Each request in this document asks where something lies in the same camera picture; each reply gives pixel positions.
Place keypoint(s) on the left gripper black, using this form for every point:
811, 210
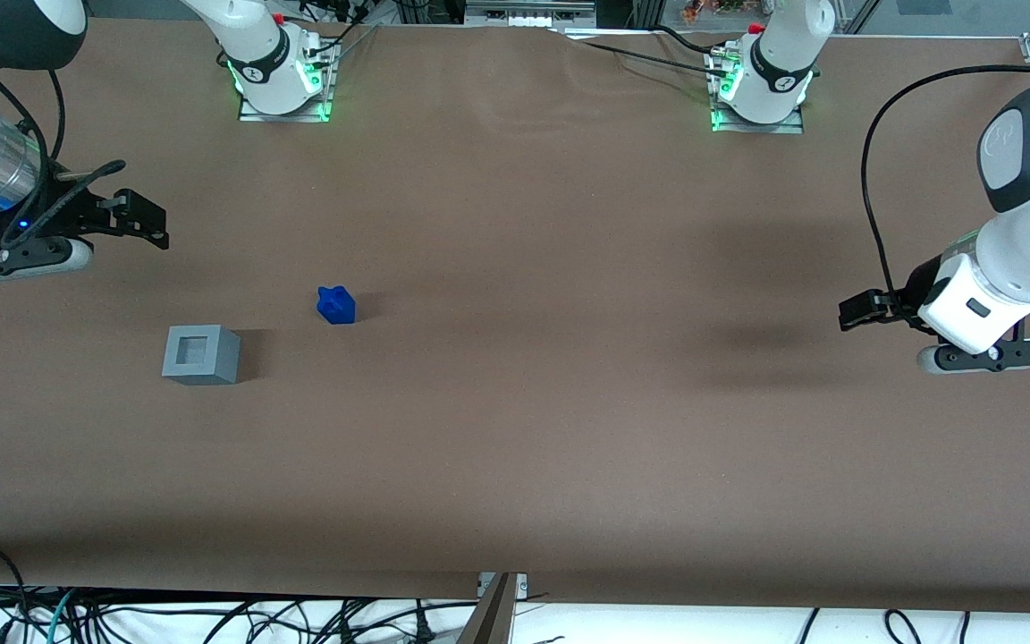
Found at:
911, 292

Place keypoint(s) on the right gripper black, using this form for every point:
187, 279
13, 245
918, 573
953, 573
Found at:
70, 215

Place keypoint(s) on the blue plastic part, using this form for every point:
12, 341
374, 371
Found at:
336, 306

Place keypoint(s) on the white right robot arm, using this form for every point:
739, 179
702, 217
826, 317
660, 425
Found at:
256, 54

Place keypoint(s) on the gray square base block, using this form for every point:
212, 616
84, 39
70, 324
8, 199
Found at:
211, 362

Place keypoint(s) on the brown table cover sheet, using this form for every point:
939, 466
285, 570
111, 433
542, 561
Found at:
515, 376

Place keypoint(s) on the gray diagonal beam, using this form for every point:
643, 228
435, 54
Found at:
490, 622

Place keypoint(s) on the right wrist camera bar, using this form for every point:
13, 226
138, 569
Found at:
32, 261

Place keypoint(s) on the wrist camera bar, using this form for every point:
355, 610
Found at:
989, 356
32, 261

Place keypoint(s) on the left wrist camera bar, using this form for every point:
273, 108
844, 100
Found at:
989, 356

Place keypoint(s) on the aluminium frame with white block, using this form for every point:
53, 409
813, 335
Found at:
528, 11

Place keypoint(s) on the small metal edge bracket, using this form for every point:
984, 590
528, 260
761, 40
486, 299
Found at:
522, 586

